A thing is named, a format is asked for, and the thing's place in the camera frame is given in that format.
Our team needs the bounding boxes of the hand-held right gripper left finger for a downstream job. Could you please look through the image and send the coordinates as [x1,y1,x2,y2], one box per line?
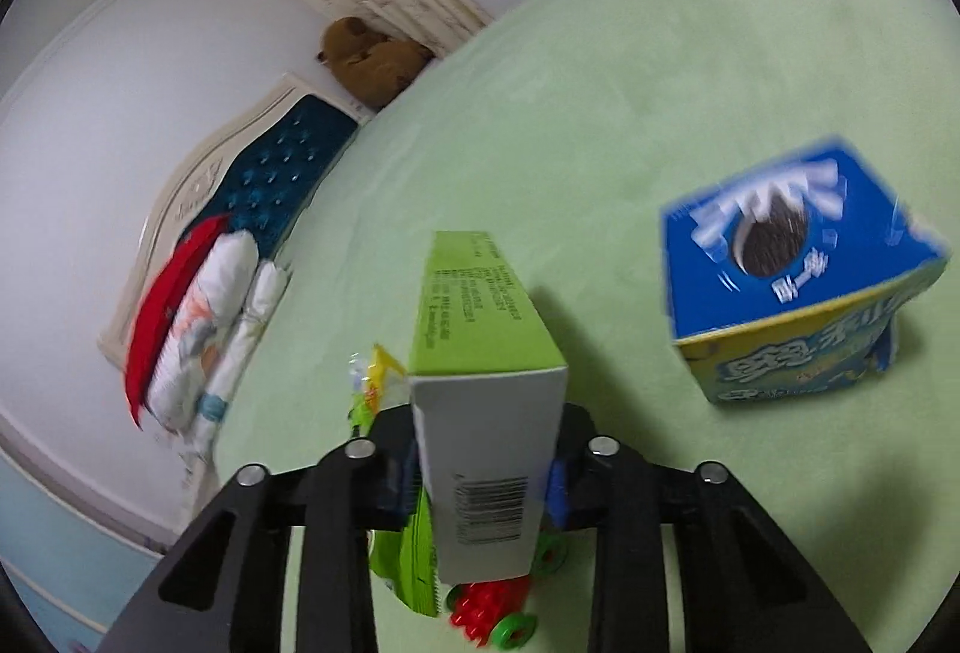
[97,405,421,653]

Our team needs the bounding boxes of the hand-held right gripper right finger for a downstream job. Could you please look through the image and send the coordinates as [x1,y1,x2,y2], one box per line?
[544,402,875,653]

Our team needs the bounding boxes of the green white cardboard box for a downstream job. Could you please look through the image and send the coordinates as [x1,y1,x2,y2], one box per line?
[409,231,569,585]

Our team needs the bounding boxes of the green yellow snack packet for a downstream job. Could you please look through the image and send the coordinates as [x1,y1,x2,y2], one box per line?
[346,344,443,616]

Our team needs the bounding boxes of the red green toy wheels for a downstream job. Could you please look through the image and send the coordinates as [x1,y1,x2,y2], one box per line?
[446,525,571,646]

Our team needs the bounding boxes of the white printed pillow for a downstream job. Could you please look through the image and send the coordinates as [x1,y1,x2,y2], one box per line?
[146,231,260,436]
[180,261,290,474]

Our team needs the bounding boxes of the red pillow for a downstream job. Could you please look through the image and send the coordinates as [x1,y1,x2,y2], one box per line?
[124,214,233,429]

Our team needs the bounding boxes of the blue cookie box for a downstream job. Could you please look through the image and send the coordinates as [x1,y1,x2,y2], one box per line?
[660,135,952,408]

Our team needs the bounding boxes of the cream blue tufted headboard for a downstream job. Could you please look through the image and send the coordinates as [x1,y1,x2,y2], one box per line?
[97,71,368,369]

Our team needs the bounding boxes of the brown plush toy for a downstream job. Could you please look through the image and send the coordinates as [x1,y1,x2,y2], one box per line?
[315,17,436,106]

